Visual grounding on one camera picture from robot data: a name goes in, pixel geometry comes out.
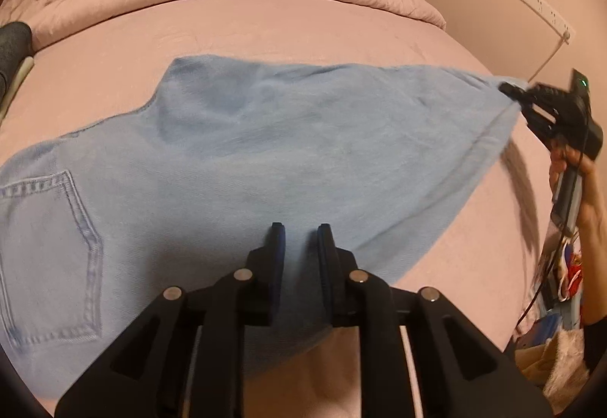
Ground white wall power strip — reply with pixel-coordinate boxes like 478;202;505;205
503;0;576;44

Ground person's right forearm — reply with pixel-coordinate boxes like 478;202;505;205
575;190;607;374

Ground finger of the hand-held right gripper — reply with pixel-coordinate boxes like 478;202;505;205
519;102;563;149
499;82;570;115

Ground light blue denim pants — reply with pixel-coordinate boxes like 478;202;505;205
0;54;527;400

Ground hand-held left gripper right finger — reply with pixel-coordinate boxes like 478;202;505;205
317;222;555;418

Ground beige fluffy cloth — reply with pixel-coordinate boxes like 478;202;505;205
541;330;591;400

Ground person's right hand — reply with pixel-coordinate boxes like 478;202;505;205
549;147;599;210

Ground white power cable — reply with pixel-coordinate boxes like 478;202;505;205
528;35;570;83

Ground light green folded cloth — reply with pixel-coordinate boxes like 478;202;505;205
0;57;35;121

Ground dark blue folded pants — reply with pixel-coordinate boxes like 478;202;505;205
0;22;33;102

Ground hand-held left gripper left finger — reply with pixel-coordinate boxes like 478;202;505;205
54;222;288;418

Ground blue box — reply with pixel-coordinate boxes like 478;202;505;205
514;311;567;350

